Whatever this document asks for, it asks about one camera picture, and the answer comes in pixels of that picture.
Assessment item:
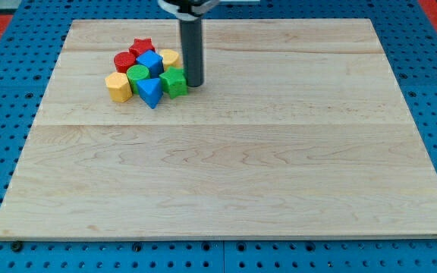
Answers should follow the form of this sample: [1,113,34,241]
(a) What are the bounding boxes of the blue triangle block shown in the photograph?
[137,78,163,109]

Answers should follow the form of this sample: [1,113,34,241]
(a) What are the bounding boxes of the green cylinder block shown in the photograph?
[126,64,150,94]

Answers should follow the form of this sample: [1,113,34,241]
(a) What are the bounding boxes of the red cylinder block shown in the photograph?
[113,52,136,74]

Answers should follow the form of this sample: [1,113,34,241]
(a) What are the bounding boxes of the yellow hexagon block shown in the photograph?
[105,72,133,102]

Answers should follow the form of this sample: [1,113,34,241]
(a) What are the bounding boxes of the light wooden board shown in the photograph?
[0,19,437,241]

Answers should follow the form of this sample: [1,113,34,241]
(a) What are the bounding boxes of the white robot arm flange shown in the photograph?
[157,0,219,21]

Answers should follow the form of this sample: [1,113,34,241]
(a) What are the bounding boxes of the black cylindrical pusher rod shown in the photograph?
[179,17,204,87]

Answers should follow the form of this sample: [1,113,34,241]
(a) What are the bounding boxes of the red star block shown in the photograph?
[128,38,156,57]

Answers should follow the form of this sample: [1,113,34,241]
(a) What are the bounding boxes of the green star block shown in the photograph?
[159,67,188,99]

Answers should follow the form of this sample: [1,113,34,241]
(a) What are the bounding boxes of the blue cube block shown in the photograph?
[137,50,164,78]

